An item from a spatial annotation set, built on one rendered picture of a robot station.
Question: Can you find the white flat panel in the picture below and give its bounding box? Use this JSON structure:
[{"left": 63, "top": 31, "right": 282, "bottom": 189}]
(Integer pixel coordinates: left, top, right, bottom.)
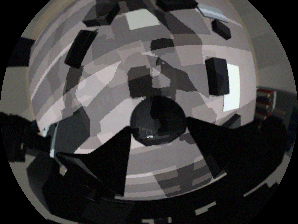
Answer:
[{"left": 222, "top": 63, "right": 241, "bottom": 112}]

